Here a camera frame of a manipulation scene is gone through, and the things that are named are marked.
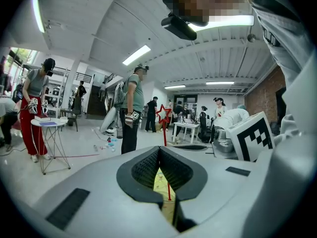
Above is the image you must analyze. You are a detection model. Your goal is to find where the black head-mounted camera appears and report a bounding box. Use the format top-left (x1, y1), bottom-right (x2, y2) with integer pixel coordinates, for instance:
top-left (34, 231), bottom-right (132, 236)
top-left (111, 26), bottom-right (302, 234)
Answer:
top-left (160, 12), bottom-right (198, 41)

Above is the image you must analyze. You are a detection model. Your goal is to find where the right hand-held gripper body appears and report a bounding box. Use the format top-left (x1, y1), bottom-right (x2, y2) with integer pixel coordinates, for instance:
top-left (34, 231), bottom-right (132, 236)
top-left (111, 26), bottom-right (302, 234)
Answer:
top-left (212, 111), bottom-right (276, 162)

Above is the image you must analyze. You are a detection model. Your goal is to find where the red star stick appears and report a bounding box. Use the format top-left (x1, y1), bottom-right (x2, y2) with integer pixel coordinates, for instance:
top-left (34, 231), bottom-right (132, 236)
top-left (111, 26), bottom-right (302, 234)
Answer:
top-left (155, 104), bottom-right (173, 201)

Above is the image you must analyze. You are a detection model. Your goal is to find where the dark staircase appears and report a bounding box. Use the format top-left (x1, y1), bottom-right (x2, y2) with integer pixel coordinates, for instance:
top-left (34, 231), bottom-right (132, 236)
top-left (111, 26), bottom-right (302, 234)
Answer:
top-left (86, 73), bottom-right (117, 117)

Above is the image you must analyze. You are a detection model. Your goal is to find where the round white wire-leg table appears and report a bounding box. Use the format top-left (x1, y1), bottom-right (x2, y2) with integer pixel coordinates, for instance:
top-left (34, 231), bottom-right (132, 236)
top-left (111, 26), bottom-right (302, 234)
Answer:
top-left (30, 117), bottom-right (72, 176)

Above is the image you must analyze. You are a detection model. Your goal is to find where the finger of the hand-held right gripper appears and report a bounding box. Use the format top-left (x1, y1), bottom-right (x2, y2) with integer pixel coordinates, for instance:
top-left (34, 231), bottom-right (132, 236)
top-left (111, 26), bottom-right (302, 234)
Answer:
top-left (168, 144), bottom-right (208, 152)

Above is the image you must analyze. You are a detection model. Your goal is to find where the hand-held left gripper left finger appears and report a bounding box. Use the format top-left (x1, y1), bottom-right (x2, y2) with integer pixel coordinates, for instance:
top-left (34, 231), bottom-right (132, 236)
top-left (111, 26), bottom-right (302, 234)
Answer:
top-left (32, 145), bottom-right (179, 238)

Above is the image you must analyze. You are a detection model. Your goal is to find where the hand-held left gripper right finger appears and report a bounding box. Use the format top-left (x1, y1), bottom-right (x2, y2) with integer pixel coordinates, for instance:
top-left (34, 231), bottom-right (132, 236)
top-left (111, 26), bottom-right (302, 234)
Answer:
top-left (159, 145), bottom-right (272, 234)

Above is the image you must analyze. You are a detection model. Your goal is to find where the red floor cable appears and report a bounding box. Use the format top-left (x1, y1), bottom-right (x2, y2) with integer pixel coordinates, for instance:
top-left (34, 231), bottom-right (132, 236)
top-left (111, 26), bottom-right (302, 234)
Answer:
top-left (53, 153), bottom-right (100, 159)

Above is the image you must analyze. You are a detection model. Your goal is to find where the black floor cable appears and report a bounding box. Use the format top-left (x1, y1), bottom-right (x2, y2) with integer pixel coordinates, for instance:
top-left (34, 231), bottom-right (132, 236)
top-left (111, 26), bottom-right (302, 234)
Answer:
top-left (0, 146), bottom-right (27, 157)

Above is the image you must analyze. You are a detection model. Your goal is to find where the yellow printed mat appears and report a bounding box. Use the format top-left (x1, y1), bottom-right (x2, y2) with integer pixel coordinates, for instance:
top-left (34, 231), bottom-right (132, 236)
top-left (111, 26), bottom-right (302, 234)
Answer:
top-left (153, 167), bottom-right (176, 226)

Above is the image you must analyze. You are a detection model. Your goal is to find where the white rectangular table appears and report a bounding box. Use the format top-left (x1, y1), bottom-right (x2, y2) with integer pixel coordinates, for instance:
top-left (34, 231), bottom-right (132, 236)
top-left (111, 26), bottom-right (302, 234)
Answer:
top-left (172, 121), bottom-right (201, 145)

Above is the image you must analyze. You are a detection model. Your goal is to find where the dark chair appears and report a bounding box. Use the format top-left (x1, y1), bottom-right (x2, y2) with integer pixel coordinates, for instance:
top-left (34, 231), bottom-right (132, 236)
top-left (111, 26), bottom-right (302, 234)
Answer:
top-left (60, 108), bottom-right (79, 132)

